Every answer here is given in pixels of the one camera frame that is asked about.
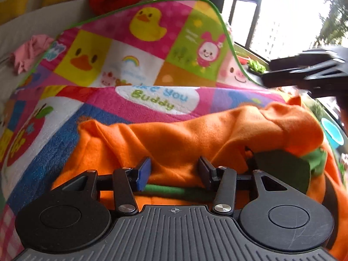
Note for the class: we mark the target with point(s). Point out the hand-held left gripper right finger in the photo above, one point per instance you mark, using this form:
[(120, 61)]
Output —
[(204, 172)]

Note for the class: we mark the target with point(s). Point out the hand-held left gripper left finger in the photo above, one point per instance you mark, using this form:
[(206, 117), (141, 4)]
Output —
[(144, 175)]

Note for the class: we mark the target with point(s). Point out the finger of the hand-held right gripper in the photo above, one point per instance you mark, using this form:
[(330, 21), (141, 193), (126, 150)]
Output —
[(288, 78), (299, 63)]

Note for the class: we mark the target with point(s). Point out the orange fleece garment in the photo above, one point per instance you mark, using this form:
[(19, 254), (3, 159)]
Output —
[(176, 141)]

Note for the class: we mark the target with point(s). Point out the green potted plant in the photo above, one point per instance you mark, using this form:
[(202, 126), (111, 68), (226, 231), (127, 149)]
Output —
[(257, 66)]

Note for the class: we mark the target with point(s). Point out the pink pot with grass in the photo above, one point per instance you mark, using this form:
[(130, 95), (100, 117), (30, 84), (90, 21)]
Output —
[(242, 59)]

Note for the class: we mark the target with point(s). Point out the blue bowl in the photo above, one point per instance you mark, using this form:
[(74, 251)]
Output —
[(333, 133)]

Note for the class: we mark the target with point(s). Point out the colourful cartoon printed mat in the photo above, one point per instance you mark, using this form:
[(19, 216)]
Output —
[(136, 68)]

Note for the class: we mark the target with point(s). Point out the pink cloth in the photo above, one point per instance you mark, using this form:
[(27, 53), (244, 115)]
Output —
[(30, 51)]

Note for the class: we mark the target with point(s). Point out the white covered sofa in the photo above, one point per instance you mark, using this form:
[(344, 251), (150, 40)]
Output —
[(40, 21)]

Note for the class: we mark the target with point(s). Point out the black window frame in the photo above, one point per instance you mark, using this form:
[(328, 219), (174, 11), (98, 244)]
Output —
[(246, 2)]

